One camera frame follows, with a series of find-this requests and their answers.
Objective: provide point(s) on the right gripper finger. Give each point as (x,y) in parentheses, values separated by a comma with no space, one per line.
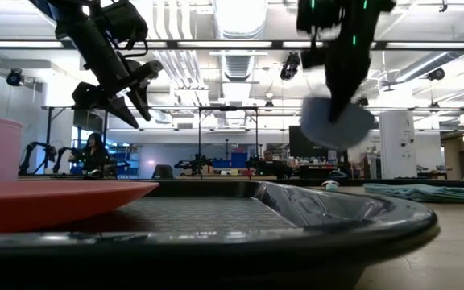
(340,108)

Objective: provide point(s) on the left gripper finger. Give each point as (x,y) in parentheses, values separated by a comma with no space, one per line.
(142,102)
(122,113)

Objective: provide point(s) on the blue bowl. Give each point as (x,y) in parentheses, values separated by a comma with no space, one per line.
(318,125)

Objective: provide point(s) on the pink plate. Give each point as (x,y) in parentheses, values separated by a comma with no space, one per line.
(55,203)

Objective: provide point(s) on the teal cloth napkin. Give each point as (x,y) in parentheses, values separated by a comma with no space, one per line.
(429,192)

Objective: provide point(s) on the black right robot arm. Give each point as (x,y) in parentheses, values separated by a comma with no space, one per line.
(345,20)

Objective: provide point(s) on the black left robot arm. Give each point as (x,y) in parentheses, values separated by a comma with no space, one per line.
(95,52)

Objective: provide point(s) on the black background robot arm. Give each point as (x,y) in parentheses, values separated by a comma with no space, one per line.
(34,155)

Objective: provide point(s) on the black plastic tray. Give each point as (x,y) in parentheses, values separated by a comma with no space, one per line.
(224,217)

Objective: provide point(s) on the person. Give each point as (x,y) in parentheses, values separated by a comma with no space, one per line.
(272,165)
(93,155)

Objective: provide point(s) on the black monitor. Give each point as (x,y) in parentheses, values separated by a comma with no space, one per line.
(300,143)

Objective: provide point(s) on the white cabinet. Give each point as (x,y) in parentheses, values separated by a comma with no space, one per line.
(397,145)

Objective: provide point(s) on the black office chair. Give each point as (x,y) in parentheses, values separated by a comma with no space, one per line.
(162,172)

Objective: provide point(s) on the blue storage bin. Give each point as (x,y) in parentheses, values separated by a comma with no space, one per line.
(238,159)

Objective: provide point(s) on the black ceiling camera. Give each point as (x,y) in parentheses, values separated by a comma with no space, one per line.
(436,74)
(289,67)
(14,77)

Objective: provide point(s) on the black background metal frame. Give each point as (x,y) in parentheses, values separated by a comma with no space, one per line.
(228,108)

